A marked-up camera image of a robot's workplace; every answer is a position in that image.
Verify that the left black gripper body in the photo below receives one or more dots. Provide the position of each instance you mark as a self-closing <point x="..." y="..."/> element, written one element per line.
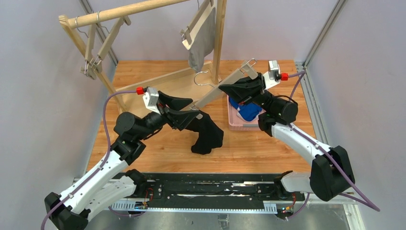
<point x="163" y="111"/>

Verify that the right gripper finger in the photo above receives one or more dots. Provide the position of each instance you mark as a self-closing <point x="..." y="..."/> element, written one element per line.
<point x="239" y="80"/>
<point x="242" y="96"/>

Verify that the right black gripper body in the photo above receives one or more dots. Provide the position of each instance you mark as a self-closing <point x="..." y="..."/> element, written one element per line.
<point x="262" y="90"/>

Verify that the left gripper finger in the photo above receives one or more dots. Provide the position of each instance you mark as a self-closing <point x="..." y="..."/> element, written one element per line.
<point x="181" y="119"/>
<point x="175" y="103"/>

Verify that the blue white underwear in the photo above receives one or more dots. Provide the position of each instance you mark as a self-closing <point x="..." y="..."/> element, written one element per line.
<point x="248" y="112"/>

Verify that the black underwear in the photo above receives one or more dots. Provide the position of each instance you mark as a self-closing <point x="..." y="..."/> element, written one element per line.
<point x="210" y="136"/>

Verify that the wooden clip hanger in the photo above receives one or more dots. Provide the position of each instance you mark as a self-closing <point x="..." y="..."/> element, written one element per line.
<point x="107" y="44"/>

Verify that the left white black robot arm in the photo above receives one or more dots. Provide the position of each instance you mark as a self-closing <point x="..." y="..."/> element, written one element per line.
<point x="75" y="207"/>

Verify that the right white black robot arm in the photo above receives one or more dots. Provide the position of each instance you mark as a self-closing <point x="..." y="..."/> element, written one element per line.
<point x="331" y="172"/>

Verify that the grey underwear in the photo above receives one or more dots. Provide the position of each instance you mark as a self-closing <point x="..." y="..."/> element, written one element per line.
<point x="203" y="43"/>

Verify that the wooden hanger with grey underwear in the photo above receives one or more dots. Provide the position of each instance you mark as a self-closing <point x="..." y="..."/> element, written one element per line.
<point x="204" y="17"/>

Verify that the empty wooden hanger left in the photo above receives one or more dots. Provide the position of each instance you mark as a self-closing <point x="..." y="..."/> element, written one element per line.
<point x="87" y="69"/>

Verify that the wooden clothes rack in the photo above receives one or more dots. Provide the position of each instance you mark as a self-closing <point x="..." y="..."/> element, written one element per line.
<point x="153" y="40"/>

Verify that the pink plastic basket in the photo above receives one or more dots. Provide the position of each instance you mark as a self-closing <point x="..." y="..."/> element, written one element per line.
<point x="237" y="124"/>

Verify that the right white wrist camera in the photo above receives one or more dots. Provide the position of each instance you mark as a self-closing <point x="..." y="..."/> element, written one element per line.
<point x="271" y="77"/>

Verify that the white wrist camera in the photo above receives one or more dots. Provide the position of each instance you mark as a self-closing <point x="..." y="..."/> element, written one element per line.
<point x="150" y="98"/>
<point x="271" y="77"/>

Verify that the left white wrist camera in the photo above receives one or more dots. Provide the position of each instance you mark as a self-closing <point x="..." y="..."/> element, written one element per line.
<point x="150" y="98"/>

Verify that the aluminium frame post right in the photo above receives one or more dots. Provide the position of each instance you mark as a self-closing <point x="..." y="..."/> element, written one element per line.
<point x="307" y="83"/>

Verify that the aluminium frame post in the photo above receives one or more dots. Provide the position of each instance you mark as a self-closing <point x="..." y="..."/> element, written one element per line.
<point x="101" y="31"/>
<point x="307" y="83"/>

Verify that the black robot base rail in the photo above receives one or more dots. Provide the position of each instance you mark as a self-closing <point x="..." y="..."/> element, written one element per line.
<point x="209" y="192"/>

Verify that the aluminium frame post left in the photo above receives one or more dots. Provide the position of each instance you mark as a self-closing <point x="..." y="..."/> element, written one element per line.
<point x="101" y="31"/>

